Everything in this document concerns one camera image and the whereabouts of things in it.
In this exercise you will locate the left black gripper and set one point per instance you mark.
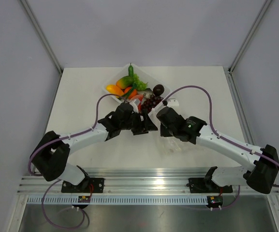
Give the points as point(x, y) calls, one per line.
point(144, 126)

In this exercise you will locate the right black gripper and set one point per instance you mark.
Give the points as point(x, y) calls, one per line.
point(163, 132)

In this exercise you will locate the clear zip top bag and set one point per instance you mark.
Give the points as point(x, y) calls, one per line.
point(172, 145)

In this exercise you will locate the green orange mango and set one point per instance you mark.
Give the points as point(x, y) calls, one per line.
point(124, 82)

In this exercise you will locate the green scallion bunch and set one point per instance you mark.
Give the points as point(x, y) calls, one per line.
point(124, 97)

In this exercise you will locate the green chili pepper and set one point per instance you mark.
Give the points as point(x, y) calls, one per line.
point(130, 70)

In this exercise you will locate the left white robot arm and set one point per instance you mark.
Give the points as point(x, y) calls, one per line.
point(50, 156)

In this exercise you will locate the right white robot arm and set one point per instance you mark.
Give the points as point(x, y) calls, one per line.
point(257, 168)

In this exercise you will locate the orange tangerine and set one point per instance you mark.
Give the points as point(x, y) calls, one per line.
point(132, 94)

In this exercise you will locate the watermelon slice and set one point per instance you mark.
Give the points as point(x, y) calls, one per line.
point(137, 99)

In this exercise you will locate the yellow orange mango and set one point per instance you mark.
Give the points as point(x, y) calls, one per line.
point(113, 89)

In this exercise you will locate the purple grape bunch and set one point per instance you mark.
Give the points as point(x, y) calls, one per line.
point(149, 103)

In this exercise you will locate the grey toy fish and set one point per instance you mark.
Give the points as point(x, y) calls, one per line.
point(146, 93)

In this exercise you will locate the green grape bunch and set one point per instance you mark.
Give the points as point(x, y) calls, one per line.
point(140, 84)

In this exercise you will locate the right small circuit board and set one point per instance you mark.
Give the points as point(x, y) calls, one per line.
point(214, 201)

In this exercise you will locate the small circuit board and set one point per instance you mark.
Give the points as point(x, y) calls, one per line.
point(214, 201)
point(84, 199)

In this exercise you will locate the left small circuit board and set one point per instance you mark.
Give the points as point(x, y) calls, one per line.
point(84, 199)

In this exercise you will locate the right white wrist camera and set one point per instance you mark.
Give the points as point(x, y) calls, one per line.
point(171, 103)

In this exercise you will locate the aluminium mounting rail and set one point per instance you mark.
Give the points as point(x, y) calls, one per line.
point(134, 182)

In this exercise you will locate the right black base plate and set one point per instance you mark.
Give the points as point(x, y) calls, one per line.
point(199, 185)

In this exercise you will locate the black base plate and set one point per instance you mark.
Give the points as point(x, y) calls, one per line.
point(199, 185)
point(97, 185)

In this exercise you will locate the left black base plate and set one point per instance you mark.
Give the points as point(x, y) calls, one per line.
point(97, 185)

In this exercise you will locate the white slotted cable duct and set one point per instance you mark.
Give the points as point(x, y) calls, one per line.
point(121, 200)

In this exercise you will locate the left aluminium frame post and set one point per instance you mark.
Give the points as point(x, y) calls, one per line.
point(40, 34)

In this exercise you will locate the aluminium frame post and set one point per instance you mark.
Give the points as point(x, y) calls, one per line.
point(40, 34)
point(250, 35)

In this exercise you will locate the right aluminium frame post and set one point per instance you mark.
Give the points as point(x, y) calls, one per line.
point(250, 35)

